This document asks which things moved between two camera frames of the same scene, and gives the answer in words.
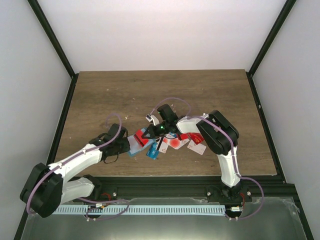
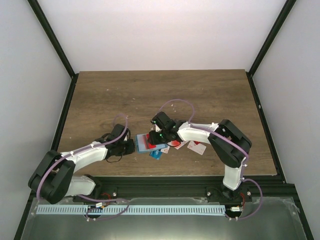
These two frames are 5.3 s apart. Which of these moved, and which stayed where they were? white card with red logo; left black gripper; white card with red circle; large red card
Moved: large red card
Stayed: left black gripper; white card with red circle; white card with red logo
